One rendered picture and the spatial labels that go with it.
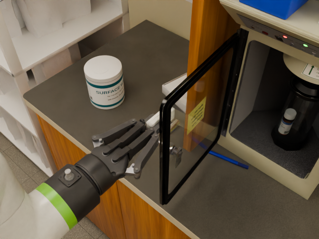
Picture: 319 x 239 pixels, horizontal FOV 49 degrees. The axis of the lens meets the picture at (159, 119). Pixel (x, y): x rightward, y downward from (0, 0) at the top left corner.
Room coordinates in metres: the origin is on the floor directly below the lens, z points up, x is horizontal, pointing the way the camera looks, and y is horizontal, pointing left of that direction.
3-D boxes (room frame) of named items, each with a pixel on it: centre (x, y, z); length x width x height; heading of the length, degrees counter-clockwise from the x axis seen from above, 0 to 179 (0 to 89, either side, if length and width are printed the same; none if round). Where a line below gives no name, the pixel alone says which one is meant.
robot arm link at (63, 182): (0.32, 0.15, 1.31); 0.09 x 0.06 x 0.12; 49
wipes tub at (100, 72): (0.94, 0.19, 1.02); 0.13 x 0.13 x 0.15
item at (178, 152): (0.49, -0.04, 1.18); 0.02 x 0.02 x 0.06; 53
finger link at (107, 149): (0.43, 0.07, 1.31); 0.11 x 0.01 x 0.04; 140
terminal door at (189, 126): (0.58, -0.10, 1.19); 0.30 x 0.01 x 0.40; 143
